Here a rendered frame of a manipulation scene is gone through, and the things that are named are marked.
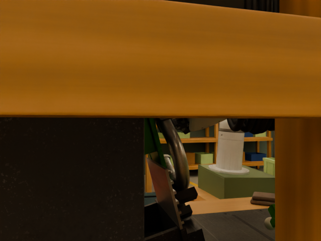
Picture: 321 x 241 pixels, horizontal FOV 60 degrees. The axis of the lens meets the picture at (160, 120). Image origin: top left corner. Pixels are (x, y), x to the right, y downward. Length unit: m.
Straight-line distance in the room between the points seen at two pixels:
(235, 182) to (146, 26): 1.08
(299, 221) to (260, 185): 0.92
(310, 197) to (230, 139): 0.95
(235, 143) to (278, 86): 1.07
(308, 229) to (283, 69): 0.21
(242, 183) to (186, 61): 1.08
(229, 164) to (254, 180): 0.13
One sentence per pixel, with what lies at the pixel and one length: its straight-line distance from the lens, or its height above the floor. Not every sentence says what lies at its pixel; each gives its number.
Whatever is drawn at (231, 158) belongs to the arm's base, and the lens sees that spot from 1.32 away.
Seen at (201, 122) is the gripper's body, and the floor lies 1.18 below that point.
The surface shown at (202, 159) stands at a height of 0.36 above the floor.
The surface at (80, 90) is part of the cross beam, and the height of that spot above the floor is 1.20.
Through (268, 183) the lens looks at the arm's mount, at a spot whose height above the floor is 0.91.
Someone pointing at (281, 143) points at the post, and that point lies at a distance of 0.41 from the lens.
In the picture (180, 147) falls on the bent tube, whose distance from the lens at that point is 0.58.
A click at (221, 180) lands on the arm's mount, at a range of 1.24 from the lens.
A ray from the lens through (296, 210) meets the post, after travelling 0.40.
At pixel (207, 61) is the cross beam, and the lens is 0.23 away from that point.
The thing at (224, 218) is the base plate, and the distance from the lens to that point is 0.89.
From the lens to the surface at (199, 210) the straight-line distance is 0.95.
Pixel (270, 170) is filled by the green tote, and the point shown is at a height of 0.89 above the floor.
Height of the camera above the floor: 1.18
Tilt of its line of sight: 1 degrees up
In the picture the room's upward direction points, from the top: straight up
